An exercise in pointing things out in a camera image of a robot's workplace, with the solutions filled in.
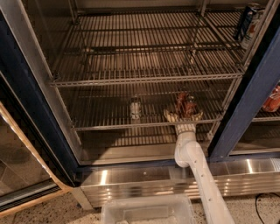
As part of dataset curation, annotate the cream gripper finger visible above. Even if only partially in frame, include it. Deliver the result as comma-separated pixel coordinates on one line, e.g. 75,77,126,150
164,109,179,123
191,110,204,121

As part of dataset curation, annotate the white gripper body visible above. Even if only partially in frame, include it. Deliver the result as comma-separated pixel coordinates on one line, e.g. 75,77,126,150
175,123,196,135

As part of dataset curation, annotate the red coke can front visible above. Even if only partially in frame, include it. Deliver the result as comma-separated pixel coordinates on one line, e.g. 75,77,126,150
181,101,196,118

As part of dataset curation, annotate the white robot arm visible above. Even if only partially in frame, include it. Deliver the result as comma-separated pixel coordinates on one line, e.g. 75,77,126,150
164,109,235,224

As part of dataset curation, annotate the red can rear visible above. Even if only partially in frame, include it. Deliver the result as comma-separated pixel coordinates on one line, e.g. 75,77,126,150
176,92,187,113

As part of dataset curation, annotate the white silver can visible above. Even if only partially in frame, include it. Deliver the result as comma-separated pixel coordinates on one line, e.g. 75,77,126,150
129,97,141,120

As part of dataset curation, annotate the orange can right compartment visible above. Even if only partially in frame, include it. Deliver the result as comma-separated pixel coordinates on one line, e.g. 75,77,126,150
262,85,280,112

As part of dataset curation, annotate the stainless steel fridge base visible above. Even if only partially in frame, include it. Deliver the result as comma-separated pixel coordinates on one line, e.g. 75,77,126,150
80,158,280,207

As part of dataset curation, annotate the dark blue tall can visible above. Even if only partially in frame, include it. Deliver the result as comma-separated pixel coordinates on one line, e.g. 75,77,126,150
233,5,256,41

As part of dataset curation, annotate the open glass fridge door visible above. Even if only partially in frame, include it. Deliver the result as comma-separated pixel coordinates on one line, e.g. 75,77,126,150
0,69,74,218

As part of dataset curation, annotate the clear plastic bin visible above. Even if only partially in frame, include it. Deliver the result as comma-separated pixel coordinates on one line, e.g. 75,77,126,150
101,194,196,224

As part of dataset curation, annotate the bottom wire fridge shelf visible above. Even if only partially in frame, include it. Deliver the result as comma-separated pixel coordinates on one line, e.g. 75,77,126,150
60,80,228,131

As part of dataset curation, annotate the wire fridge shelf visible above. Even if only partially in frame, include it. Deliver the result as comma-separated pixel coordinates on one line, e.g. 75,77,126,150
50,45,244,88
66,10,241,53
60,80,228,131

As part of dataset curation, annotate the blue fridge centre post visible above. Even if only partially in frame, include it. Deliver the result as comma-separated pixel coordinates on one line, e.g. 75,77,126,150
208,12,280,161

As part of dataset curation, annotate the upper wire fridge shelf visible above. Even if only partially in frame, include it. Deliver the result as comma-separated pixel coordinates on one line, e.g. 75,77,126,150
66,10,241,53

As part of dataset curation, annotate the black cable on floor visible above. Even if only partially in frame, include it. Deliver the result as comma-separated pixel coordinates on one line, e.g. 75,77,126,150
255,192,280,224

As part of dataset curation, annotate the middle wire fridge shelf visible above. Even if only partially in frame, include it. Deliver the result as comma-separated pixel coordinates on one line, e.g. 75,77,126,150
50,45,244,88

